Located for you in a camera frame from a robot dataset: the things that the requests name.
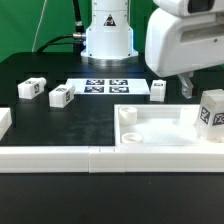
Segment black cables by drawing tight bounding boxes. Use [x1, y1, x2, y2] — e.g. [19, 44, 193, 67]
[35, 0, 88, 54]

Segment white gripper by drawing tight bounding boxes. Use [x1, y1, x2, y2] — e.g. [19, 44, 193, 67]
[145, 8, 224, 99]

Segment thin white cable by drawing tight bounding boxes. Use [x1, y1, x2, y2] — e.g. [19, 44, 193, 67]
[31, 0, 48, 53]

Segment white square tabletop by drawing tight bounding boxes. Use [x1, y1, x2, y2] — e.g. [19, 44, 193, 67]
[114, 104, 224, 149]

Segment white U-shaped obstacle fence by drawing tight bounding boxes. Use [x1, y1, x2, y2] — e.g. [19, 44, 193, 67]
[0, 108, 224, 173]

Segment white marker base plate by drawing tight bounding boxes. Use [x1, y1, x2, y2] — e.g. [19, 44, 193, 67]
[66, 78, 150, 95]

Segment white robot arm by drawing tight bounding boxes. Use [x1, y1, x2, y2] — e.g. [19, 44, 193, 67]
[81, 0, 224, 98]

